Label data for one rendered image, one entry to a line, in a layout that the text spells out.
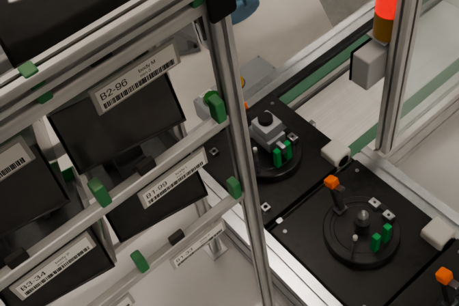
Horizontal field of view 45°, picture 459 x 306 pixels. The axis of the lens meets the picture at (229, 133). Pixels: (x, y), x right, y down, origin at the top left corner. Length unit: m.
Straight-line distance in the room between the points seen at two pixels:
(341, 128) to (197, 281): 0.47
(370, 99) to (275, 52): 0.33
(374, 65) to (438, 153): 0.41
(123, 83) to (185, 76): 1.04
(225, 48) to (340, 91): 0.85
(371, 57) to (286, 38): 0.62
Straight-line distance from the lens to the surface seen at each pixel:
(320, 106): 1.33
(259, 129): 1.09
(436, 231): 1.09
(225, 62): 0.55
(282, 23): 1.63
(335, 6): 3.01
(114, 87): 0.48
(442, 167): 1.33
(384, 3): 0.93
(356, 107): 1.33
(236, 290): 1.17
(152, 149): 0.91
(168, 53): 0.49
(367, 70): 0.99
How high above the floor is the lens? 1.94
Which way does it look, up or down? 52 degrees down
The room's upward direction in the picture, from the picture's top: 11 degrees counter-clockwise
